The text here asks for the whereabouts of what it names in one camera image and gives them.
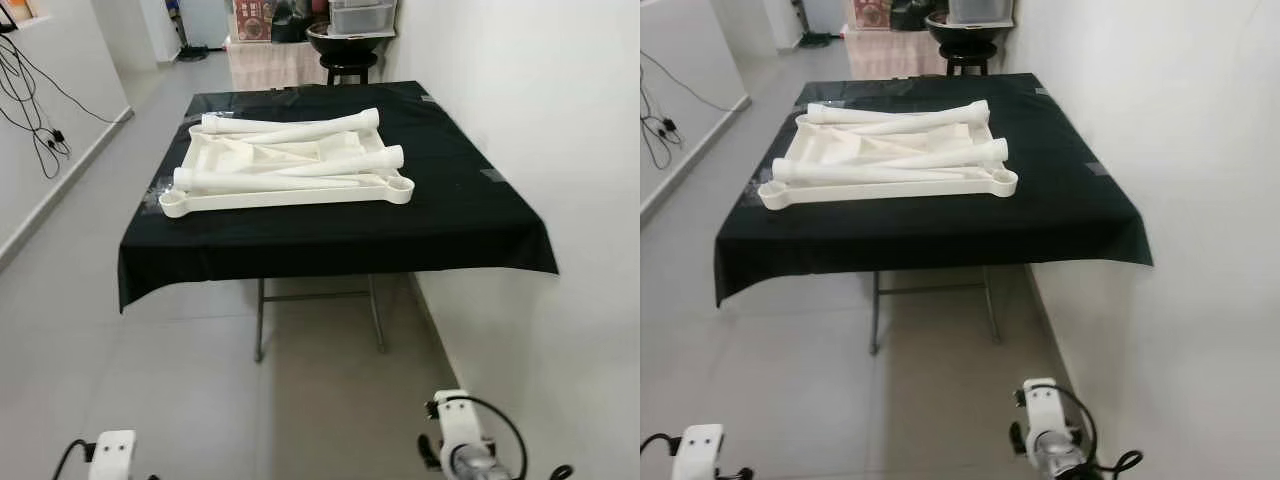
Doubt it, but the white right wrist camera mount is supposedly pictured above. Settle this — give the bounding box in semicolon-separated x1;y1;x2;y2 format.
1015;378;1076;461
432;390;491;471

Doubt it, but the clear plastic storage container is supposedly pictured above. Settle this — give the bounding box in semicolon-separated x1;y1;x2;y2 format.
945;0;1013;26
328;0;398;36

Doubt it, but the black bag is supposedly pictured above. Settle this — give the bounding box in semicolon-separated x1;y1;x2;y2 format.
890;0;941;31
270;0;331;43

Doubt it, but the cream plastic children table top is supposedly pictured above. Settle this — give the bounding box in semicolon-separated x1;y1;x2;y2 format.
158;112;416;219
757;100;1019;211

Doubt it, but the clear plastic wrap scrap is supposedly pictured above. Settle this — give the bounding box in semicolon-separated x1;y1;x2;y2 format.
140;175;176;211

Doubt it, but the black tablecloth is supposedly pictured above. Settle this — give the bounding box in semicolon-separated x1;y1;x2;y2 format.
713;72;1154;307
117;80;559;313

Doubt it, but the black wall cable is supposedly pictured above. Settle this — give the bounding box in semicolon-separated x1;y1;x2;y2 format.
0;30;73;181
15;40;121;126
640;85;681;171
640;50;746;113

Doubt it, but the black round stool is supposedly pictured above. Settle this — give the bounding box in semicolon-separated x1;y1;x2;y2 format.
320;50;381;86
938;42;1001;79

